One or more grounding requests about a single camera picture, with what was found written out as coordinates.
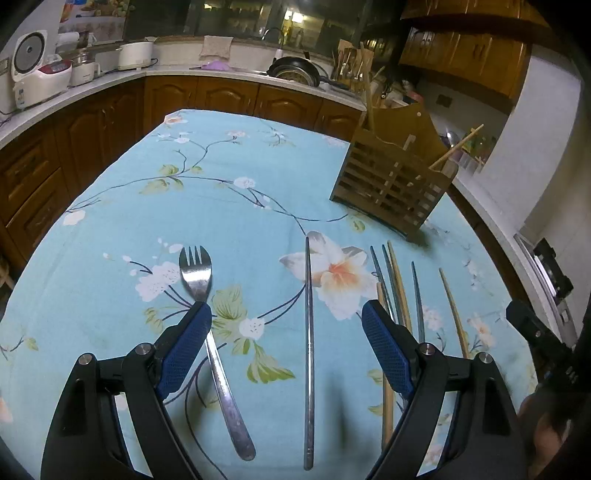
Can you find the white electric pot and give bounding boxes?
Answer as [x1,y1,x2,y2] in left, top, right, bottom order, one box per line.
[115,41,154,71]

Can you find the wooden slatted utensil holder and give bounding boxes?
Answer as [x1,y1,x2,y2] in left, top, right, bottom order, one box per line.
[329,102,459,243]

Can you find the small steel pot appliance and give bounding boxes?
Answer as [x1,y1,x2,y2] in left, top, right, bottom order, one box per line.
[69,50,103,88]

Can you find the dark kitchen window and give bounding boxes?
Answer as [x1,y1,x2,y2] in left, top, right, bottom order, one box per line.
[124,0,407,51]

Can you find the wooden upper cabinets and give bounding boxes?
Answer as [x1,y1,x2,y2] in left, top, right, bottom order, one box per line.
[399,0,533,100]

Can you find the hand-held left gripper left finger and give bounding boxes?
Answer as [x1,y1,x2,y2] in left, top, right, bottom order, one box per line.
[41,301,213,480]

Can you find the black wok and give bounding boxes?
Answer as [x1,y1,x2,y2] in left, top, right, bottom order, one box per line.
[267,56,341,89]

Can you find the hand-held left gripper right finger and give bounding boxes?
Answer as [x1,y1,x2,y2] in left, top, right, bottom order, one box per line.
[361,299,529,480]

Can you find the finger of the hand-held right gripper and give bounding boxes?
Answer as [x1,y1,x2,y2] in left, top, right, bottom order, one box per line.
[505,300,565,363]

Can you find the fruit wall poster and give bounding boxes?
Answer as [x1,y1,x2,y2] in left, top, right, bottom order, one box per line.
[58,0,134,35]

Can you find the white rice cooker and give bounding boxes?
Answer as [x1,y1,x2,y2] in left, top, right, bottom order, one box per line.
[9,28,74,109]

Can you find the steel fork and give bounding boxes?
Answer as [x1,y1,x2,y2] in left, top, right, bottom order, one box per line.
[178,246,257,462]

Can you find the person's right hand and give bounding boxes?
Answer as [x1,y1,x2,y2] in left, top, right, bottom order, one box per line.
[517,388,578,464]

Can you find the wooden chopstick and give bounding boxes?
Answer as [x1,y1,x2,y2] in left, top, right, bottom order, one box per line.
[359,41,376,131]
[376,281,394,449]
[388,240,413,334]
[438,268,469,360]
[428,124,485,171]

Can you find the beige hanging towel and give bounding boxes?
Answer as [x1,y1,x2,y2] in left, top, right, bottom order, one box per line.
[199,36,233,61]

